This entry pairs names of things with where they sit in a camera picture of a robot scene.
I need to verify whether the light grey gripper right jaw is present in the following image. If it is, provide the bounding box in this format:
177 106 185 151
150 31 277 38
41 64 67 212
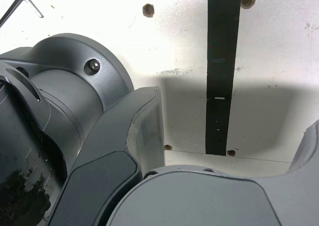
106 119 319 226

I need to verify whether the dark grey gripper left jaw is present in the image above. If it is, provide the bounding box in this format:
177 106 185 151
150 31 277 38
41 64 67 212
46 86 166 226

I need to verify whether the black tape strip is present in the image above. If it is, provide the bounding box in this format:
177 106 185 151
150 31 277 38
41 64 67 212
205 0 244 156

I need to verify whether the metal hex key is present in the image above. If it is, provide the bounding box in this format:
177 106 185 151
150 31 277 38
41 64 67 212
0 0 44 28

